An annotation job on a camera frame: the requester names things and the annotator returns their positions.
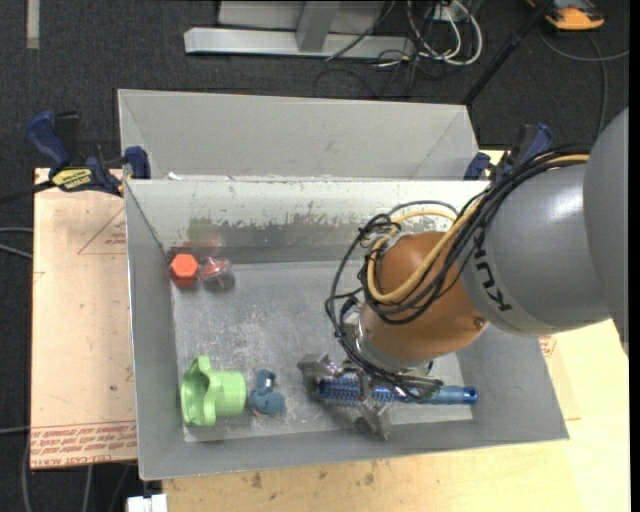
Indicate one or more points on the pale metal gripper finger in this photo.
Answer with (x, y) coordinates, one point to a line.
(375, 420)
(315, 367)

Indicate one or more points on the red hexagonal block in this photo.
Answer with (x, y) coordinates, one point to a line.
(183, 270)

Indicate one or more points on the light green plastic cup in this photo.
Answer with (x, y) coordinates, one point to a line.
(210, 392)

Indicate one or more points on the brown cardboard board, red print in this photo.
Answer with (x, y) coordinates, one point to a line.
(80, 310)

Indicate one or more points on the grey metal bin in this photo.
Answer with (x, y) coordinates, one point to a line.
(280, 320)

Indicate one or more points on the black cylinder on white bracket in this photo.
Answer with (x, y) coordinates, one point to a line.
(352, 312)

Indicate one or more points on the teal blue toy animal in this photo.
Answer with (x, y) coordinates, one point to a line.
(267, 397)

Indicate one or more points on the clear red spinning top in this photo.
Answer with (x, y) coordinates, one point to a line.
(216, 271)

